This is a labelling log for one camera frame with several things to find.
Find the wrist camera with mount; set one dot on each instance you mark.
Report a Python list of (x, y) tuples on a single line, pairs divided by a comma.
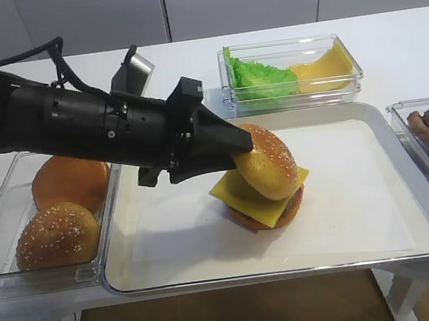
[(133, 75)]

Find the clear bun container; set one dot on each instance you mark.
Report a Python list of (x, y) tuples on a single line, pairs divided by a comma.
[(17, 208)]

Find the green lettuce leaf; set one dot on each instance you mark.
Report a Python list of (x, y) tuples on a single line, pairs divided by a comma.
[(255, 80)]

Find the yellow cheese slice in container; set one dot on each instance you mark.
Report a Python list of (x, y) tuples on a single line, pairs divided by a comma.
[(325, 74)]

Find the sesame bun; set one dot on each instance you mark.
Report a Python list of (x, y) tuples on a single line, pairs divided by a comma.
[(269, 167), (59, 235)]

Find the white rectangular serving tray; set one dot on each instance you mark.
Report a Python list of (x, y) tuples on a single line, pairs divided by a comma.
[(121, 272)]

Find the plain smooth bun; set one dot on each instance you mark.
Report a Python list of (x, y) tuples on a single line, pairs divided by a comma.
[(63, 179)]

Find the clear lettuce cheese container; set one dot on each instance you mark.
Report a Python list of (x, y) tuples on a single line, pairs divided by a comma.
[(282, 54)]

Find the bottom burger bun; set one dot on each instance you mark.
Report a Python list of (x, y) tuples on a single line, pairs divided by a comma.
[(251, 223)]

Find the red tomato slice on burger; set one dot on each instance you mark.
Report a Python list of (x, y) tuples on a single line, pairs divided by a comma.
[(299, 195)]

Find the yellow cheese slice on burger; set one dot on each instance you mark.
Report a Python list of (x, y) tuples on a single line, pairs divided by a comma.
[(236, 193)]

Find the white paper sheet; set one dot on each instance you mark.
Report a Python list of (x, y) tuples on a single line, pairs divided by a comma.
[(351, 203)]

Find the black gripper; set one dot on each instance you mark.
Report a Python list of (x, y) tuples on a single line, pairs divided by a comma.
[(156, 135)]

